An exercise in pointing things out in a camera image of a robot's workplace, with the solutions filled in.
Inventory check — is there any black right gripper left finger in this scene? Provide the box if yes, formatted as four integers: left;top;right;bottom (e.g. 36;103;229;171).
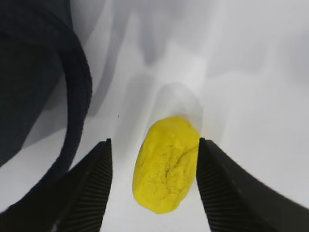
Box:
0;139;113;232

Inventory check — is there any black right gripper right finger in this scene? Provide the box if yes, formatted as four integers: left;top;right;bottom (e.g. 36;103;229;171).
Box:
196;138;309;232

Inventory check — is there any yellow lemon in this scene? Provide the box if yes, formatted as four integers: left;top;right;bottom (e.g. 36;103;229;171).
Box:
132;116;200;214

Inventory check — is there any navy blue lunch bag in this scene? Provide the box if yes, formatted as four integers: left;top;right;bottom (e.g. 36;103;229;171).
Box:
0;0;93;208

